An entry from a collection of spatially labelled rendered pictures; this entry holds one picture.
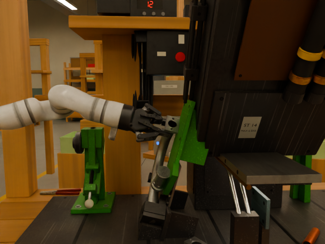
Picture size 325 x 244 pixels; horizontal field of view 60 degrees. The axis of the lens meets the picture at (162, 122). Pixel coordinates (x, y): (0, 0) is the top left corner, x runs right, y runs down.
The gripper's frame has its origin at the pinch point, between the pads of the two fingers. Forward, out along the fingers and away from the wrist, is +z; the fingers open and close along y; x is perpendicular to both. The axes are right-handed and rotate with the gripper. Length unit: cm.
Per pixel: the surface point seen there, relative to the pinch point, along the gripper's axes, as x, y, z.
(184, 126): -9.9, -5.5, 2.9
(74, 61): 725, 762, -290
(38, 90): 847, 676, -406
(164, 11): -13.1, 38.2, -9.6
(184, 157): -3.3, -10.5, 5.3
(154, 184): 4.8, -16.3, -0.3
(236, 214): -4.8, -23.5, 19.0
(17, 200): 48, -15, -45
